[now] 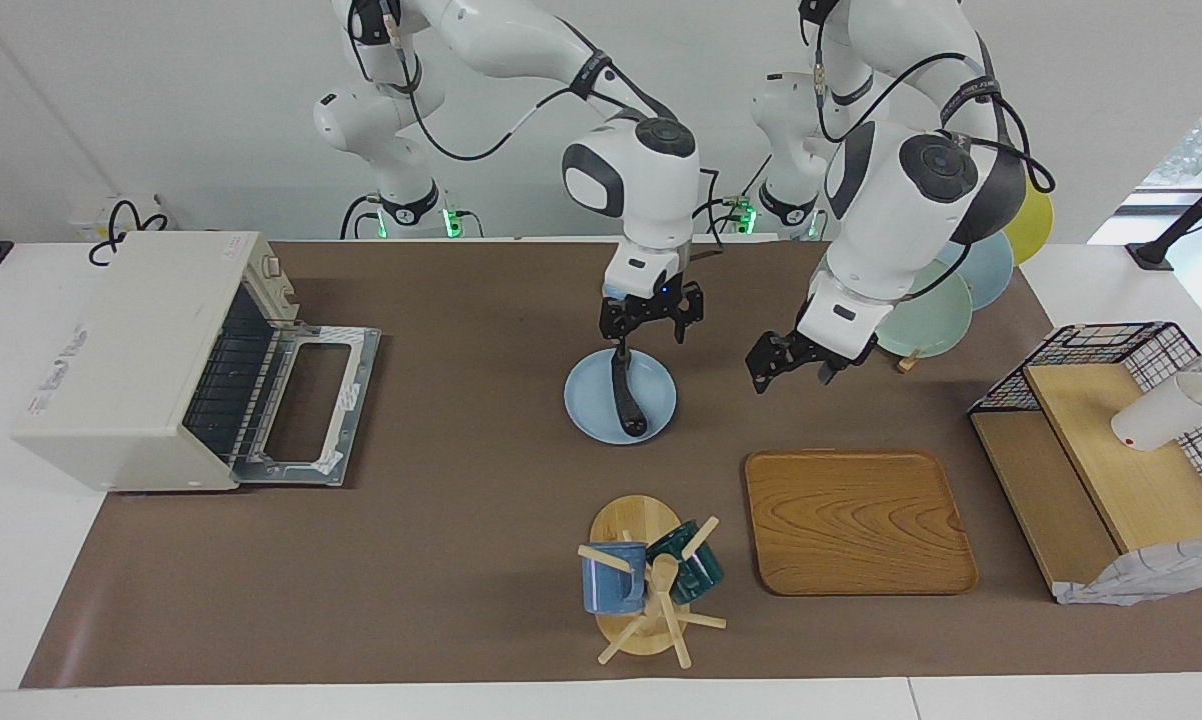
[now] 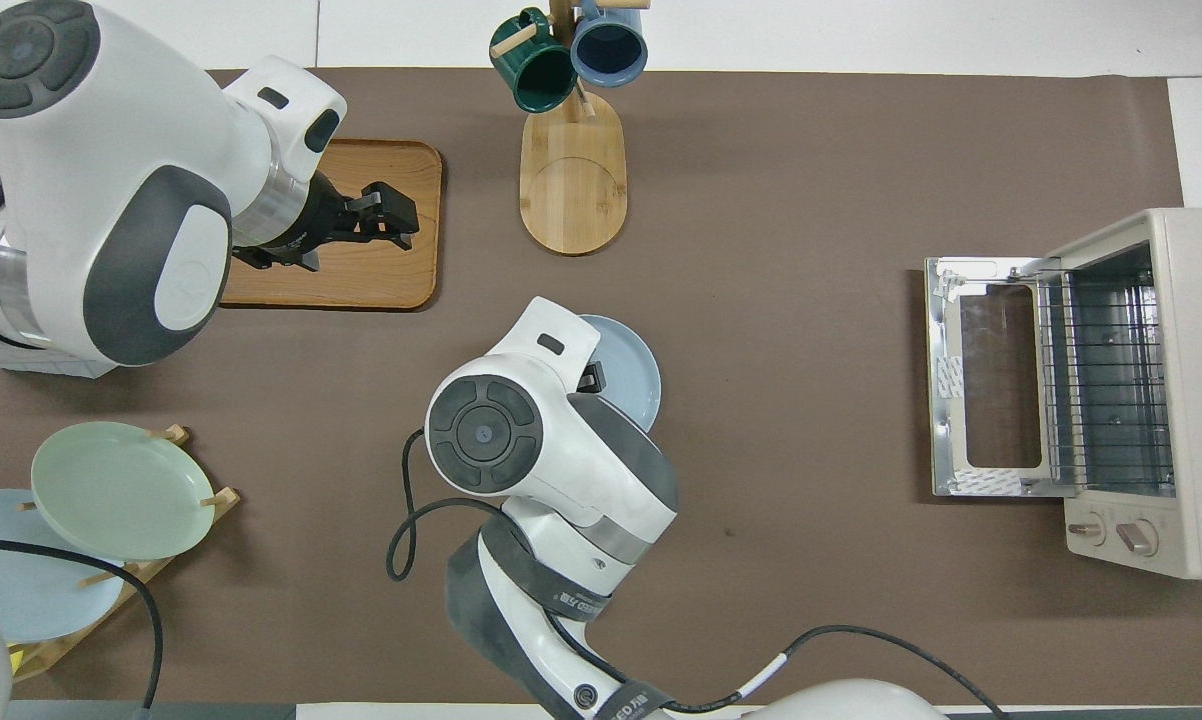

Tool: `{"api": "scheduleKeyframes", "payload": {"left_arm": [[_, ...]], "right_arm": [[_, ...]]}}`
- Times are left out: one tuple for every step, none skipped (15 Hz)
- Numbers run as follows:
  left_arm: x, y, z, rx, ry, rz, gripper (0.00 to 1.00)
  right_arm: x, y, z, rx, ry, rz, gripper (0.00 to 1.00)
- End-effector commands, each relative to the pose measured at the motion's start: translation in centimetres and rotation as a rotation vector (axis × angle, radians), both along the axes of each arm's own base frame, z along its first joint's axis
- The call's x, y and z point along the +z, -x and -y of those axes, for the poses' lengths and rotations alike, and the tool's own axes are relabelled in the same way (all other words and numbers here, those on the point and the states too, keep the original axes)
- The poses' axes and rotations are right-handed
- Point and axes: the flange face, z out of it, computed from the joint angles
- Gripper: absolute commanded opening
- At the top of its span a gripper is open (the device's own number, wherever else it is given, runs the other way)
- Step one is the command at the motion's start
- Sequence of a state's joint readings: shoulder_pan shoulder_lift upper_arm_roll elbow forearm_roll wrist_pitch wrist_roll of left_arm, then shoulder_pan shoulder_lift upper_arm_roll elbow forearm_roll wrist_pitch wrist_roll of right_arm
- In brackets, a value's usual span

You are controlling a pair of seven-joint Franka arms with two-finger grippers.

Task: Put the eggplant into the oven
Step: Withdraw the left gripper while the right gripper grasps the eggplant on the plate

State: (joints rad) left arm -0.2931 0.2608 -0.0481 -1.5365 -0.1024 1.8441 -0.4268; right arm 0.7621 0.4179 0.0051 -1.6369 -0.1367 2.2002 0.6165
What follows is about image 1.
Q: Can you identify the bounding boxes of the beige toaster oven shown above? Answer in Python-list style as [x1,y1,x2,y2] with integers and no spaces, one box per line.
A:
[11,231,382,493]

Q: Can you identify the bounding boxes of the pale green racked plate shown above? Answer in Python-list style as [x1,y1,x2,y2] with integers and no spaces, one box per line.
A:
[874,258,974,359]

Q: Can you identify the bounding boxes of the wooden serving tray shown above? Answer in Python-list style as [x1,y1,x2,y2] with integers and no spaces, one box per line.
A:
[744,449,980,597]

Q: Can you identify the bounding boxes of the wooden mug tree stand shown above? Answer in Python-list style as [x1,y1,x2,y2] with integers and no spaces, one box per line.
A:
[576,495,728,669]

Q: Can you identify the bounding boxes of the light blue racked plate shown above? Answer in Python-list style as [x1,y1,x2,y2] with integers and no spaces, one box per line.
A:
[936,230,1015,311]

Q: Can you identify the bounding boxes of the dark green mug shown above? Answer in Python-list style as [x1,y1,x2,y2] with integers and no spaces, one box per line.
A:
[646,520,725,605]

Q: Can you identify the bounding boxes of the blue mug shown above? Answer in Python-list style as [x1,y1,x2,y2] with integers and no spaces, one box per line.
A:
[581,541,650,615]

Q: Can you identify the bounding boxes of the yellow racked plate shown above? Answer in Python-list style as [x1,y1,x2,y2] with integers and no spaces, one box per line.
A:
[1001,180,1055,266]

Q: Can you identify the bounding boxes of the brown table mat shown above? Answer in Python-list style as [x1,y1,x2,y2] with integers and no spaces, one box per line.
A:
[19,238,1202,689]

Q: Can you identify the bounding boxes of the wooden step shelf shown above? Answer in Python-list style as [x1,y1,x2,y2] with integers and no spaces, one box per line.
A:
[969,362,1202,601]

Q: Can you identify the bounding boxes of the white plastic cup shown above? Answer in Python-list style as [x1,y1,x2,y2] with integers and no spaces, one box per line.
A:
[1111,372,1202,453]

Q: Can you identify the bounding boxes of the white checkered cloth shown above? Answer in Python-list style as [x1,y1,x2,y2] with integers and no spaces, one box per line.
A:
[1053,540,1202,607]

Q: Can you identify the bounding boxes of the black angled stand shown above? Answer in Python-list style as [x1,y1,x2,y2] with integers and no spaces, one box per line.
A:
[1126,160,1202,271]

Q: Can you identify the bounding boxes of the window with greenery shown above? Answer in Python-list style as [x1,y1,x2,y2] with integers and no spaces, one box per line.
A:
[1141,75,1202,201]

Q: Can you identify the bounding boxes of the white power socket box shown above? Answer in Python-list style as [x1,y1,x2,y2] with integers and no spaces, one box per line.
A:
[69,193,167,243]

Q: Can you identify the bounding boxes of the black base cable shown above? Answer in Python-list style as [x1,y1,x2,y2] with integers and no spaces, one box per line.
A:
[341,195,382,241]
[689,160,762,251]

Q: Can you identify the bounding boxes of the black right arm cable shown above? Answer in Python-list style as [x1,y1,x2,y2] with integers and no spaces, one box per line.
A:
[346,0,677,163]

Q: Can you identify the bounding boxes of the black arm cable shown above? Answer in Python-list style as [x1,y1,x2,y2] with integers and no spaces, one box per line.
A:
[799,0,1057,196]
[346,0,677,163]

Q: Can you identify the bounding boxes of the black wire basket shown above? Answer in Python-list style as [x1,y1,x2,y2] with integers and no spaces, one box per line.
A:
[969,322,1202,526]

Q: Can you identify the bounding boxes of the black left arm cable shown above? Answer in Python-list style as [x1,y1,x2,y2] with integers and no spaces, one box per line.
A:
[799,0,1057,196]

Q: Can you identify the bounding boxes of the coiled black power cable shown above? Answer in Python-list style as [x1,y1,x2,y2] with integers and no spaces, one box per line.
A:
[88,199,174,267]

